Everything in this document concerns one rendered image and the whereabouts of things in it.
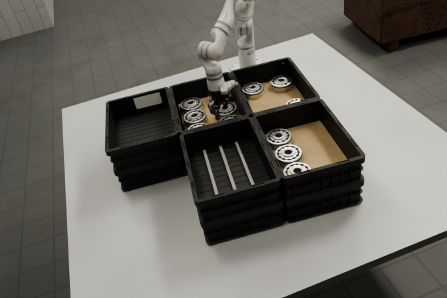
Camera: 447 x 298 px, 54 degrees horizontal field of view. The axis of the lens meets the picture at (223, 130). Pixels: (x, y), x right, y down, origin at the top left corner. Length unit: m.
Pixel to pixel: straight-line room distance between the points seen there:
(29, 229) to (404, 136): 2.28
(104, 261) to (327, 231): 0.81
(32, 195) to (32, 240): 0.44
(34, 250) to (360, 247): 2.00
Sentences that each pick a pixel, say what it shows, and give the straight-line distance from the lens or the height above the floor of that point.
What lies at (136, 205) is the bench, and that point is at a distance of 1.85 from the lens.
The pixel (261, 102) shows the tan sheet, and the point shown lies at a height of 0.83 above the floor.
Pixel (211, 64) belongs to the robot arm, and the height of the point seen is 1.11.
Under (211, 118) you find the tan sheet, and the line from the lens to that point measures 1.97.
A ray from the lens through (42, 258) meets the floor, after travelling 2.87.
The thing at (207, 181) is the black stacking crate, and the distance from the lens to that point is 1.66.
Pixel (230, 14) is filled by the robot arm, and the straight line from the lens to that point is 1.83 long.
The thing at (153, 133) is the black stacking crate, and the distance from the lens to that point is 1.97.
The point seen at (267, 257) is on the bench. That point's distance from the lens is 1.55.
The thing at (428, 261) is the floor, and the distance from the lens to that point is 2.47.
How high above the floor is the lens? 1.94
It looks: 36 degrees down
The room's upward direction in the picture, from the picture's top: 11 degrees counter-clockwise
